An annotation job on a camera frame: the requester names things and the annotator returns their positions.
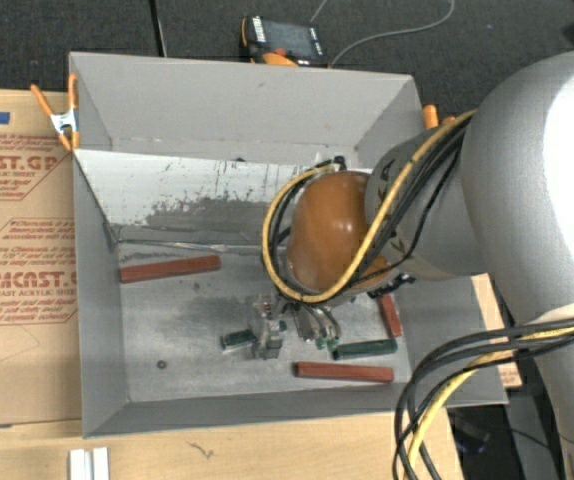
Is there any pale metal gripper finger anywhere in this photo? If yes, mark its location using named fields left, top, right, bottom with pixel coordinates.
left=267, top=317, right=286, bottom=360
left=250, top=314, right=270, bottom=361

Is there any dark green block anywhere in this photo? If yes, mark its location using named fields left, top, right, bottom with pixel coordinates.
left=331, top=338, right=399, bottom=362
left=219, top=320, right=288, bottom=352

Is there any red-brown flat block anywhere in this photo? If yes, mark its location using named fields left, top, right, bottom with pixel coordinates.
left=293, top=361, right=396, bottom=384
left=375, top=292, right=404, bottom=340
left=118, top=254, right=222, bottom=285

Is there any grey metal bin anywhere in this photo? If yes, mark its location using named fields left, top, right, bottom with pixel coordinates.
left=68, top=51, right=511, bottom=439

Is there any brown cardboard board, red print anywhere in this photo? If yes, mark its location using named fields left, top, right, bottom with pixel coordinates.
left=0, top=86, right=84, bottom=430

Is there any black cylinder on white bracket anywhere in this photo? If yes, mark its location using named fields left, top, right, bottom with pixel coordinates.
left=366, top=274, right=416, bottom=299

